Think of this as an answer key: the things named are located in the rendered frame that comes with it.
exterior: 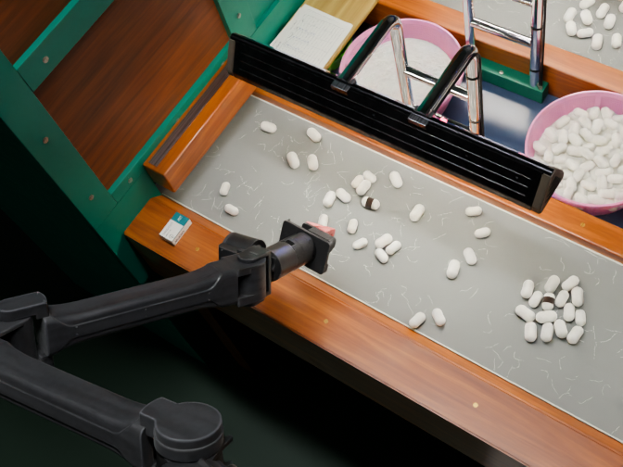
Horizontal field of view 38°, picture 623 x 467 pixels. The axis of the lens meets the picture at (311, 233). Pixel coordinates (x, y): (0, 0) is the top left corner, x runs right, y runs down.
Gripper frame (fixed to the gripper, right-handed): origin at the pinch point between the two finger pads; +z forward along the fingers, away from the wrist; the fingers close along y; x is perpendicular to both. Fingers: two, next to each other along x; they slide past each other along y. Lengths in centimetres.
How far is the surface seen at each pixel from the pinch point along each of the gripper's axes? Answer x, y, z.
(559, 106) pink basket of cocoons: -24, -20, 45
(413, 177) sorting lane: -5.9, -2.2, 24.9
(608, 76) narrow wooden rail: -32, -25, 52
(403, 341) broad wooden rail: 12.8, -20.0, -0.5
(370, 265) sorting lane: 7.7, -5.4, 9.0
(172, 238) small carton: 14.2, 30.7, -6.8
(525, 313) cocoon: 3.2, -35.7, 12.0
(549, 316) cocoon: 2.2, -39.6, 13.3
